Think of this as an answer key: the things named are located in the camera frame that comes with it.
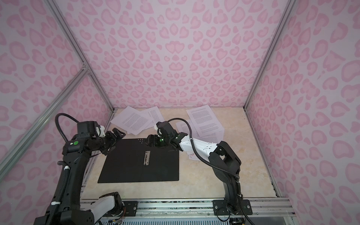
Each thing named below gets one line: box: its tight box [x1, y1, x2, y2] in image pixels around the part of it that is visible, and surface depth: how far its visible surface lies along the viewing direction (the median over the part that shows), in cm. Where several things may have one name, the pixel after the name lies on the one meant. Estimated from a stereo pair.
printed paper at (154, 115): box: [140, 105, 165, 130], surface depth 119 cm
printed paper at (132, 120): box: [110, 105, 154, 136], surface depth 116 cm
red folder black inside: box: [97, 138, 180, 184], surface depth 90 cm
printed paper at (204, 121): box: [186, 104, 225, 138], surface depth 116 cm
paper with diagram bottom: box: [186, 150, 201, 161], surface depth 94 cm
